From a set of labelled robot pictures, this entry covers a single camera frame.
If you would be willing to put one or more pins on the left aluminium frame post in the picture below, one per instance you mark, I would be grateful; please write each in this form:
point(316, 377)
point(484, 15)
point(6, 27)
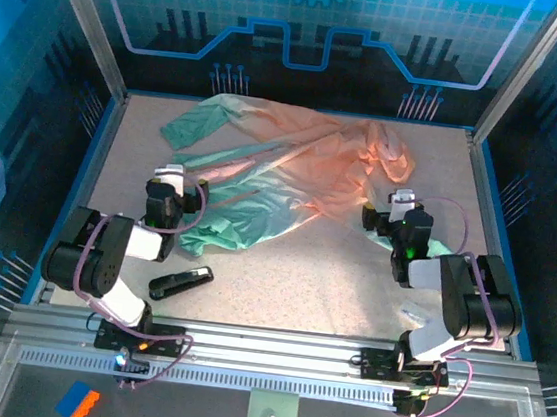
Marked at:
point(88, 26)

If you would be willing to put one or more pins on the aluminium front rail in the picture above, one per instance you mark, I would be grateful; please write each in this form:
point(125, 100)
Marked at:
point(268, 345)

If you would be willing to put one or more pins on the blue and orange block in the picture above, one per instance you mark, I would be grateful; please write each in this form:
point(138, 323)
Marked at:
point(78, 401)

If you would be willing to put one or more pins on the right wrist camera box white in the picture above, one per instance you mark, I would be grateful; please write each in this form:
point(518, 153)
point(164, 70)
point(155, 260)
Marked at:
point(402, 202)

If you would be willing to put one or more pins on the orange and green zip jacket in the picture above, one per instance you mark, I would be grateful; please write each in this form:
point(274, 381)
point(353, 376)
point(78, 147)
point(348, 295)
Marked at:
point(303, 171)

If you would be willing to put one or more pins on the clear plastic wrapper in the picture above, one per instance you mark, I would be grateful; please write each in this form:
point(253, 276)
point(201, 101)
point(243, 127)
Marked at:
point(414, 315)

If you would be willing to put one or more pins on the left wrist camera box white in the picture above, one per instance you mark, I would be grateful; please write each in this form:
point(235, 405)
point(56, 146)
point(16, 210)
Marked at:
point(171, 176)

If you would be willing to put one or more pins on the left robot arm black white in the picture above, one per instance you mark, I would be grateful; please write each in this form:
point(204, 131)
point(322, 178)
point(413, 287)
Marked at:
point(101, 259)

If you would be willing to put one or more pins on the right aluminium frame post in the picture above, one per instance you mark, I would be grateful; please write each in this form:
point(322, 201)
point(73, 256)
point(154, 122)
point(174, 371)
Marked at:
point(525, 70)

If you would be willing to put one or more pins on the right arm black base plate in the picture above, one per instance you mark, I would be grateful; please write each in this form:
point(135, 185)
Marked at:
point(376, 363)

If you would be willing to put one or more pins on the black stapler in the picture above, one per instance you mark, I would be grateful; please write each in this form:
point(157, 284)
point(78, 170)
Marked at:
point(179, 283)

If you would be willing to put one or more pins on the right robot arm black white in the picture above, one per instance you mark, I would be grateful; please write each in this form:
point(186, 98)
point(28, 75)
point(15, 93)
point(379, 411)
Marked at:
point(473, 306)

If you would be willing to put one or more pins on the aluminium frame post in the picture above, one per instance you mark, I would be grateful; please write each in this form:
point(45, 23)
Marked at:
point(88, 26)
point(525, 70)

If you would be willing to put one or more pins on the green mounting plate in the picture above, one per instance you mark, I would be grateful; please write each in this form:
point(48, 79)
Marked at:
point(273, 411)

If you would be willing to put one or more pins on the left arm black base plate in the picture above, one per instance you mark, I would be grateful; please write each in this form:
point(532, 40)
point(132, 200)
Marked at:
point(165, 339)

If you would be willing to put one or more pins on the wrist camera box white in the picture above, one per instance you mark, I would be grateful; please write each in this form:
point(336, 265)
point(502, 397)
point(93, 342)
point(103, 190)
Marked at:
point(171, 176)
point(402, 202)

